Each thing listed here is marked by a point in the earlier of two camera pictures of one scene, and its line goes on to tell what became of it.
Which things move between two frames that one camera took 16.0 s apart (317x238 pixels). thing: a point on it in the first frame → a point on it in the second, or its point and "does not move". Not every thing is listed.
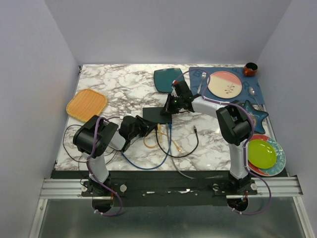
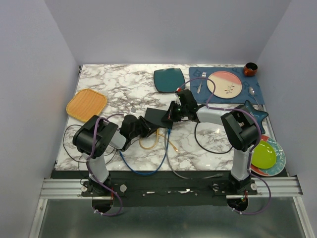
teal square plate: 164,78 does not move
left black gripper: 146,125 does not move
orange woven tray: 85,103 does not move
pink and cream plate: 224,85 does not move
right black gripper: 168,103 → 170,116
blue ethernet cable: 170,131 → 156,170
